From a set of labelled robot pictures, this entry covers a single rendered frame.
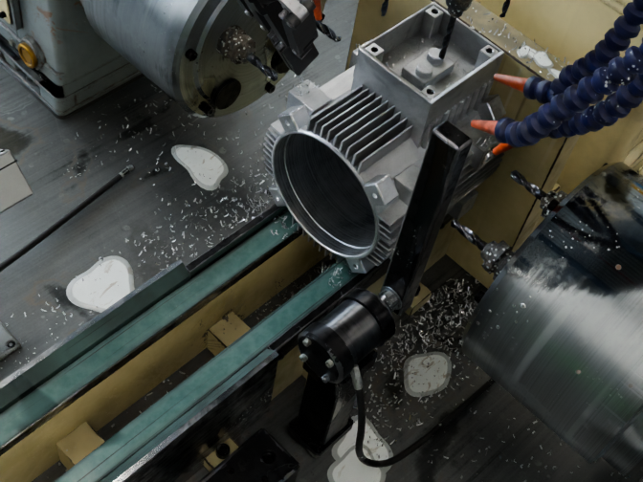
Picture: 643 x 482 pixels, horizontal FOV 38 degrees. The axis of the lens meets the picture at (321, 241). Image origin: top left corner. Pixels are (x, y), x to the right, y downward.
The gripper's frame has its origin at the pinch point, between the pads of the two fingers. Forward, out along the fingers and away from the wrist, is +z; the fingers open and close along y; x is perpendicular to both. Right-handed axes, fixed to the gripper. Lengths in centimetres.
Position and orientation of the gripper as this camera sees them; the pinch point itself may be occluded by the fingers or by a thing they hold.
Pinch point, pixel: (294, 44)
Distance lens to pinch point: 89.9
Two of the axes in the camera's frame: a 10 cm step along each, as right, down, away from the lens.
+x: -6.8, 7.3, -0.2
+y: -6.9, -6.3, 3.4
